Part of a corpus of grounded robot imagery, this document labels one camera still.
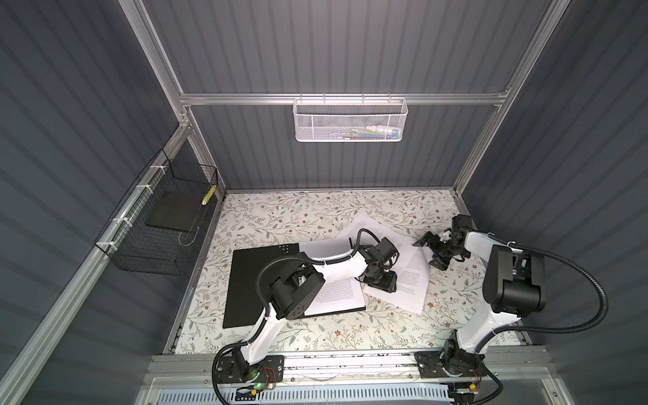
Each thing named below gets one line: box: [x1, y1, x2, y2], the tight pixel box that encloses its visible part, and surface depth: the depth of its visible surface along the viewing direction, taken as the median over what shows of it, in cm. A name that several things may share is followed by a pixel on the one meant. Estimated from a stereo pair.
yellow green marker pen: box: [200, 184, 217, 206], surface depth 83 cm
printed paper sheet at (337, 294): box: [304, 276, 366, 317], surface depth 89 cm
